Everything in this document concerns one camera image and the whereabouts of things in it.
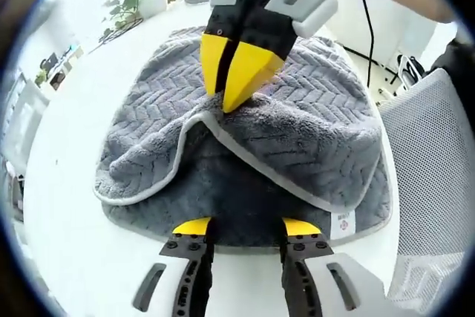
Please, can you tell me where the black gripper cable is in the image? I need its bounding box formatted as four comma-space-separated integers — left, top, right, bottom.
358, 0, 375, 88

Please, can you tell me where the coiled black cable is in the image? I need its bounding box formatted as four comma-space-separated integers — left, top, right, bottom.
99, 16, 145, 42

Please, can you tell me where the black white sneaker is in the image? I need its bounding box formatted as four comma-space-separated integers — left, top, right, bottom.
396, 54, 427, 85

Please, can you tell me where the grey mesh office chair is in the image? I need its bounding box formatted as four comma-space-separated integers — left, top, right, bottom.
376, 68, 475, 314

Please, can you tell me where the dark grey towel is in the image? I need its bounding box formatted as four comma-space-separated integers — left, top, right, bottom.
92, 25, 394, 249

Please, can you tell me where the white plant pot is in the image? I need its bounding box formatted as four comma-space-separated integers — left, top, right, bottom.
138, 0, 168, 20

